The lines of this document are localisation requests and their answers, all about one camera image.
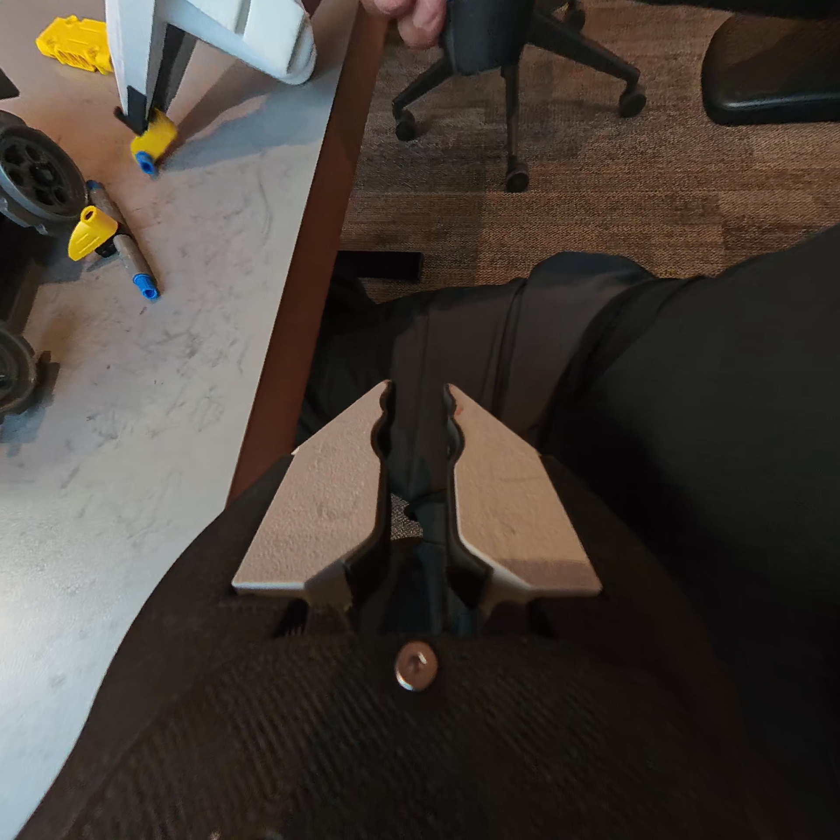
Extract person's right hand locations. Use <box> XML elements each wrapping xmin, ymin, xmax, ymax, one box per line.
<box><xmin>357</xmin><ymin>0</ymin><xmax>454</xmax><ymax>51</ymax></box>

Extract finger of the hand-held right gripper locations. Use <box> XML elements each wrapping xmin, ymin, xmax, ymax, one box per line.
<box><xmin>105</xmin><ymin>0</ymin><xmax>177</xmax><ymax>132</ymax></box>
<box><xmin>153</xmin><ymin>26</ymin><xmax>199</xmax><ymax>119</ymax></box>

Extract yellow rectangular brick panel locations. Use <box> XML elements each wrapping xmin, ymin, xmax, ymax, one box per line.
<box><xmin>36</xmin><ymin>16</ymin><xmax>116</xmax><ymax>75</ymax></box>

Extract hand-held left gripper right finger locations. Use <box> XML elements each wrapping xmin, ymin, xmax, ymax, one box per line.
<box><xmin>444</xmin><ymin>382</ymin><xmax>603</xmax><ymax>611</ymax></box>

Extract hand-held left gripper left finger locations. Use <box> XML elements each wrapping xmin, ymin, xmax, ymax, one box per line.
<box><xmin>231</xmin><ymin>379</ymin><xmax>395</xmax><ymax>611</ymax></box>

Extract black office chair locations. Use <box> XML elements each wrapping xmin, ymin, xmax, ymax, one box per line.
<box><xmin>392</xmin><ymin>0</ymin><xmax>647</xmax><ymax>193</ymax></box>

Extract yellow grey brick vehicle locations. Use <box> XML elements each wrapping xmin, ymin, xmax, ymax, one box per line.
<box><xmin>0</xmin><ymin>108</ymin><xmax>89</xmax><ymax>421</ymax></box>

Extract grey axle blue tips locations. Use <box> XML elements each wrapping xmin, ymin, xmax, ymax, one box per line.
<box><xmin>85</xmin><ymin>180</ymin><xmax>161</xmax><ymax>301</ymax></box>

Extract short yellow brick beam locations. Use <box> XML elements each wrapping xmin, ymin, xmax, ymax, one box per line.
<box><xmin>129</xmin><ymin>108</ymin><xmax>179</xmax><ymax>177</ymax></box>

